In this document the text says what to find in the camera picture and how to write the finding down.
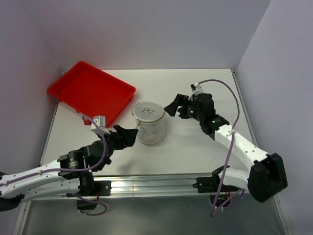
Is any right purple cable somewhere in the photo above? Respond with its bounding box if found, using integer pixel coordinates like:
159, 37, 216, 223
199, 79, 245, 218

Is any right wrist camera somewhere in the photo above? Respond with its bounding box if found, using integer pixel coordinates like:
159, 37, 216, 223
190, 82, 203, 96

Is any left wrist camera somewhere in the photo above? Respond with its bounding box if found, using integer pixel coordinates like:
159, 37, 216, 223
90, 116, 110, 135

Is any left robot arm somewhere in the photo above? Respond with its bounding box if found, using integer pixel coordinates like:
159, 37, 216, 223
0, 115, 138, 212

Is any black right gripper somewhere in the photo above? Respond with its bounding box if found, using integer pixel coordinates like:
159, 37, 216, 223
164, 94, 204, 122

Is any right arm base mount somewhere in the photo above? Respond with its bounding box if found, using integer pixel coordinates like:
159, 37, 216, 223
192, 166, 240, 193

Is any aluminium mounting rail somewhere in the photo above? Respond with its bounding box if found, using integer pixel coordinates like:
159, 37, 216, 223
22, 172, 281, 200

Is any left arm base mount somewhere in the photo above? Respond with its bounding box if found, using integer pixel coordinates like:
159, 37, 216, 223
67, 175, 112, 197

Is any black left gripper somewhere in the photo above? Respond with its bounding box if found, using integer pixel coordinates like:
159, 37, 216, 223
96, 124, 137, 158

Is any white mesh laundry bag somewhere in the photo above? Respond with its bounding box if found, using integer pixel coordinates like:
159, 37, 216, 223
132, 101, 166, 145

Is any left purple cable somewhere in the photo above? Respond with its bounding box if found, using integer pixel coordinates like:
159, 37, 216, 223
0, 116, 108, 188

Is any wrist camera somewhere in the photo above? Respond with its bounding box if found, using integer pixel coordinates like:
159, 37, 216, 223
90, 116, 110, 135
190, 82, 203, 96

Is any purple cable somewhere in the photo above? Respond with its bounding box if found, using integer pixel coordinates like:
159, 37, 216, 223
0, 116, 108, 188
199, 79, 245, 218

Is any red plastic tray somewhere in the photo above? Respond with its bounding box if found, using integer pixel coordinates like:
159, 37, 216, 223
47, 61, 136, 127

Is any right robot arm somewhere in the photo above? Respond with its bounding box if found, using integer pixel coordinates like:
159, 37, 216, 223
177, 93, 288, 203

